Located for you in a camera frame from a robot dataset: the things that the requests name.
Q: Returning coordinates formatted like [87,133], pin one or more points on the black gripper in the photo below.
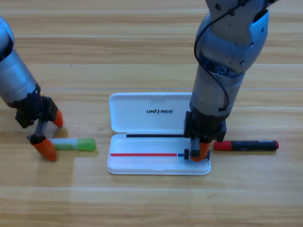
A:
[206,128]
[28,111]

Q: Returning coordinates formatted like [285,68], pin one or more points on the red and black marker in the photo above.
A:
[246,145]

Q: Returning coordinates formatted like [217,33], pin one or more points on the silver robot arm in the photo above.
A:
[14,75]
[217,89]

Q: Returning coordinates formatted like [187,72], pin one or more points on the white Unitree pencil case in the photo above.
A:
[142,118]

